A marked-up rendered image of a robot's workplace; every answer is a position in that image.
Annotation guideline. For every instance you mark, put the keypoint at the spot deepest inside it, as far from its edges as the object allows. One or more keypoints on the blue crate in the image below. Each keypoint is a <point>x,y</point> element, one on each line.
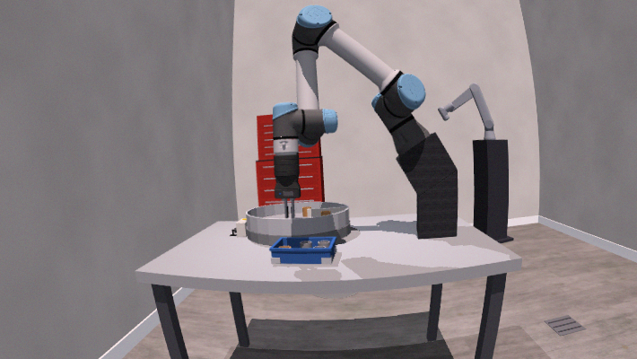
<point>297,255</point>

